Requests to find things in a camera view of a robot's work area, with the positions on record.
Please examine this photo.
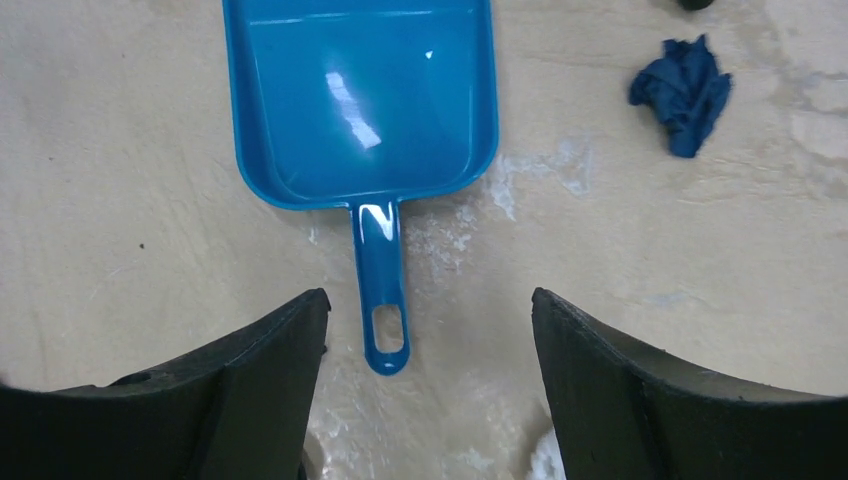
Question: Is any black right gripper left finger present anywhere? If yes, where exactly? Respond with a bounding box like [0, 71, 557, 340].
[1, 288, 331, 479]

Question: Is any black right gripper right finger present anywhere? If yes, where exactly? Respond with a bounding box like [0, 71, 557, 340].
[532, 288, 847, 479]

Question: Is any blue plastic dustpan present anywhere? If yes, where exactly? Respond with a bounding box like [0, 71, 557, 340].
[222, 0, 499, 376]

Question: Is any white paper scrap right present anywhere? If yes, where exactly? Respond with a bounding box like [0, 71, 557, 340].
[525, 428, 566, 480]

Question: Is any dark blue paper scrap right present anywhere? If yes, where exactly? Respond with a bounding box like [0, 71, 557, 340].
[627, 34, 733, 159]

